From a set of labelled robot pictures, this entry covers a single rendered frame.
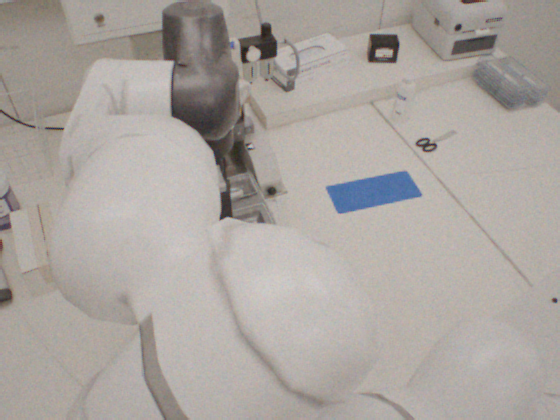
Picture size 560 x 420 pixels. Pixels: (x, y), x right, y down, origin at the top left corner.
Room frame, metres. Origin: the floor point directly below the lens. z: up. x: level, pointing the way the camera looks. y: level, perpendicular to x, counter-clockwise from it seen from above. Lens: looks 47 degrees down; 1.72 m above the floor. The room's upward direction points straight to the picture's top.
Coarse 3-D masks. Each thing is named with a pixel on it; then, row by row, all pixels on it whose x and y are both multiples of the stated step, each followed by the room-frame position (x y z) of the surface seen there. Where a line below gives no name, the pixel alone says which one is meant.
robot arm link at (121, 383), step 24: (120, 360) 0.15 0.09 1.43; (96, 384) 0.14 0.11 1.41; (120, 384) 0.13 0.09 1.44; (144, 384) 0.12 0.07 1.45; (72, 408) 0.13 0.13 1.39; (96, 408) 0.12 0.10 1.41; (120, 408) 0.12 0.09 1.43; (144, 408) 0.11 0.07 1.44; (336, 408) 0.14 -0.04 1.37; (360, 408) 0.14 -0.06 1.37; (384, 408) 0.15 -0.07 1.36
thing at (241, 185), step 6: (246, 174) 0.74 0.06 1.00; (234, 180) 0.73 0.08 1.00; (240, 180) 0.73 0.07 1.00; (246, 180) 0.73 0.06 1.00; (234, 186) 0.71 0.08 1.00; (240, 186) 0.71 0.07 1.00; (246, 186) 0.71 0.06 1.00; (252, 186) 0.71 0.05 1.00; (234, 192) 0.70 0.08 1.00; (240, 192) 0.70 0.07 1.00; (246, 192) 0.70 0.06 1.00; (252, 192) 0.70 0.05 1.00
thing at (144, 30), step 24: (72, 0) 0.96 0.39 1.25; (96, 0) 0.98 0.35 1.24; (120, 0) 0.99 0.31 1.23; (144, 0) 1.01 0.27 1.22; (168, 0) 1.03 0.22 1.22; (216, 0) 1.06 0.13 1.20; (72, 24) 0.96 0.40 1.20; (96, 24) 0.97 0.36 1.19; (120, 24) 0.99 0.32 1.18; (144, 24) 1.01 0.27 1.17; (144, 48) 1.03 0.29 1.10
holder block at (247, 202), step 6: (240, 174) 0.75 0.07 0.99; (252, 180) 0.74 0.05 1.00; (258, 192) 0.70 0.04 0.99; (246, 198) 0.69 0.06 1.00; (252, 198) 0.69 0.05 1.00; (258, 198) 0.69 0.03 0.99; (234, 204) 0.67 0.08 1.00; (240, 204) 0.67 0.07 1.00; (246, 204) 0.67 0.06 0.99; (252, 204) 0.67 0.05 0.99; (264, 204) 0.67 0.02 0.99; (270, 216) 0.64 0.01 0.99
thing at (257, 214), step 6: (240, 210) 0.65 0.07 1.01; (246, 210) 0.65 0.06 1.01; (252, 210) 0.65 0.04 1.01; (258, 210) 0.65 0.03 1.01; (264, 210) 0.65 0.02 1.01; (234, 216) 0.63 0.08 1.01; (240, 216) 0.63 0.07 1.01; (246, 216) 0.63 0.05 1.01; (252, 216) 0.63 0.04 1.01; (258, 216) 0.63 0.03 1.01; (264, 216) 0.63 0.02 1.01; (246, 222) 0.62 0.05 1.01; (252, 222) 0.62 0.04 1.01; (258, 222) 0.62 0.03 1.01; (264, 222) 0.62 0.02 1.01; (270, 222) 0.62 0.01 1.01
